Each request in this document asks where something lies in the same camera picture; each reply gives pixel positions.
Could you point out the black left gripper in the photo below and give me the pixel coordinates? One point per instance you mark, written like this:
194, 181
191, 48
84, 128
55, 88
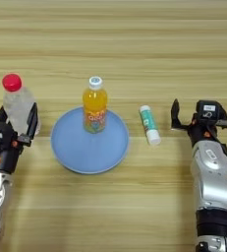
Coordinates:
3, 159

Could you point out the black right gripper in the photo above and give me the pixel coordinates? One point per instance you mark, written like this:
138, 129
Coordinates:
201, 133

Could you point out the clear water bottle red cap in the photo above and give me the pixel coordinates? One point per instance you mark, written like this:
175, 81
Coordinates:
18, 105

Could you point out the orange juice bottle white cap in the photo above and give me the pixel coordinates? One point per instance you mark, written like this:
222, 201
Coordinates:
95, 101

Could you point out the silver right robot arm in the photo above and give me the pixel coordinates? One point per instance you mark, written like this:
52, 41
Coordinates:
213, 177

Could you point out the green and white glue stick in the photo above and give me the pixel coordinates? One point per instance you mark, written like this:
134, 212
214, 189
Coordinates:
149, 123

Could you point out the blue round plate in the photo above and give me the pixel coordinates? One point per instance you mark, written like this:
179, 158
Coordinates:
85, 151

